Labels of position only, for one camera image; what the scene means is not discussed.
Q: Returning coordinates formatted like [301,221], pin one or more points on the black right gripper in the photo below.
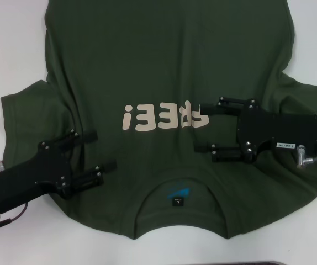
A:
[285,129]

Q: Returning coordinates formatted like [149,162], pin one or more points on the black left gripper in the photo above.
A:
[23,176]

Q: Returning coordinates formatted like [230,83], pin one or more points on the dark green FREE t-shirt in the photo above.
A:
[153,69]

